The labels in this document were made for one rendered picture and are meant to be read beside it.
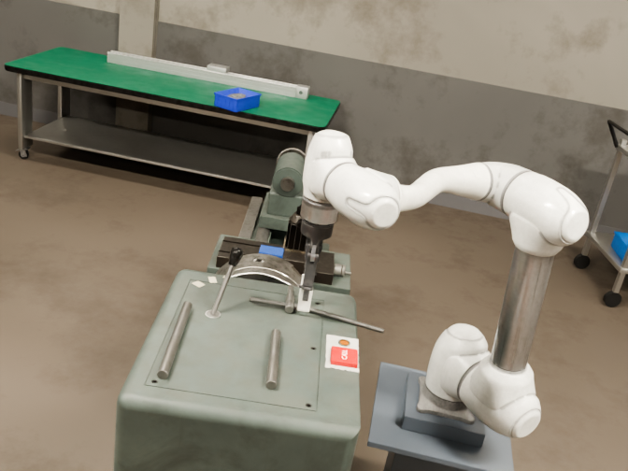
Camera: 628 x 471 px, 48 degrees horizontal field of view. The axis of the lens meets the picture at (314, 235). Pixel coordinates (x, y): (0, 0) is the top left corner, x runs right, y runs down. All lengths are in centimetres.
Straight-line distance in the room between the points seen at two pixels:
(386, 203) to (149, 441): 66
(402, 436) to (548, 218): 86
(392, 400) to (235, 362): 95
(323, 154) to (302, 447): 61
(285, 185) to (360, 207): 163
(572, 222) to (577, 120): 441
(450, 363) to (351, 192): 89
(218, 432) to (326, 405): 22
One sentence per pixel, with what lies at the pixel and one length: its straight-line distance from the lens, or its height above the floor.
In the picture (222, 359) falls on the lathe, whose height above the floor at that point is 126.
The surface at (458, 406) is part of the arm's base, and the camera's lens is 231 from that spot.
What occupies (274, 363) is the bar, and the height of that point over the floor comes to 128.
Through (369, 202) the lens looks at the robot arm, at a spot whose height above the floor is 165.
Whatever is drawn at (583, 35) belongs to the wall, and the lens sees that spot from 608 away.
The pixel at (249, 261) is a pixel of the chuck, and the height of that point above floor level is 123.
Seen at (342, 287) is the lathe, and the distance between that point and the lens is 262.
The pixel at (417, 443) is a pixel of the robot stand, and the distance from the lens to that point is 227.
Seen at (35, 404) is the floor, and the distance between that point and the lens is 346.
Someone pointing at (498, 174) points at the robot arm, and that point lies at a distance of 190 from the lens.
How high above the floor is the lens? 215
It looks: 24 degrees down
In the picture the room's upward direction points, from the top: 10 degrees clockwise
